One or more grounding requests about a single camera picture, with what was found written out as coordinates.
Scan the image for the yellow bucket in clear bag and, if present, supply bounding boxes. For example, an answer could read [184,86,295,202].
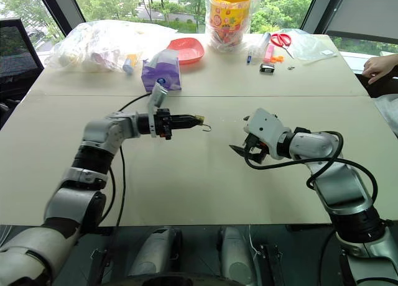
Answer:
[201,0,261,53]

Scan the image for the purple tissue pack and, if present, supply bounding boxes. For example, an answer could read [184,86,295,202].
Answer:
[140,48,183,93]

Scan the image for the bystander bare hand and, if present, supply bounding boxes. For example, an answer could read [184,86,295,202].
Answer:
[361,53,398,85]

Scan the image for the small metal hook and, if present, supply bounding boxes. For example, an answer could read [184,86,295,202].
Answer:
[194,114,213,133]

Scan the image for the red handled scissors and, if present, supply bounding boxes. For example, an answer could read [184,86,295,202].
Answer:
[269,32,295,60]

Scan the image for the large clear bag of items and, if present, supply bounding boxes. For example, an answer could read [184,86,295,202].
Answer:
[44,19,178,74]

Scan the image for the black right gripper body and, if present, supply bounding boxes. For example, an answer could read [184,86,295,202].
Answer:
[244,132,269,157]

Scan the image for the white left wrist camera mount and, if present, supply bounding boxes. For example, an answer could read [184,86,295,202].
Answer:
[147,81,169,138]

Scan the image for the silver rounded robot leg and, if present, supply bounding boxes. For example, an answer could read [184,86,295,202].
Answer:
[216,225,259,284]
[128,226,183,278]

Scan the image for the clear plastic tube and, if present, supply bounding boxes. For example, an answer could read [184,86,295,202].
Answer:
[248,31,272,63]

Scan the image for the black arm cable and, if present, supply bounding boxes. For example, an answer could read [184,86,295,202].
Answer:
[99,93,152,229]
[244,131,379,203]

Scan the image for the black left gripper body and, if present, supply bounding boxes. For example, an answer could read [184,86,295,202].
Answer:
[155,108,174,141]

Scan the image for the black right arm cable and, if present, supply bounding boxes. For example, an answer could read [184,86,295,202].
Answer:
[244,131,379,203]

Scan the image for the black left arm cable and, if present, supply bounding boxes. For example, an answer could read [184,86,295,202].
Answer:
[99,93,152,229]

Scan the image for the flat clear plastic bag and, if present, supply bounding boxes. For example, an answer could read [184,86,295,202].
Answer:
[279,27,339,67]

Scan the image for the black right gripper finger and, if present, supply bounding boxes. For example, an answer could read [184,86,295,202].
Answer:
[248,152,269,166]
[228,144,248,160]

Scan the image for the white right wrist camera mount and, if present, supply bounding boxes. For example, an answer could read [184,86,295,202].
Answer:
[243,108,292,160]

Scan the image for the pink plastic block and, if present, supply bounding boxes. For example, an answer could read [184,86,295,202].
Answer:
[263,44,276,65]

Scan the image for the red plastic bowl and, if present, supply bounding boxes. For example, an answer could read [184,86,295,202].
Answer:
[166,37,206,66]

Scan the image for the black mesh office chair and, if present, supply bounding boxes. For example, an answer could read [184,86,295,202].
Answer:
[0,17,45,130]

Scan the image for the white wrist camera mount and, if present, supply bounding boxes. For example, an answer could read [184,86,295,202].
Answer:
[147,81,169,138]
[243,108,292,160]

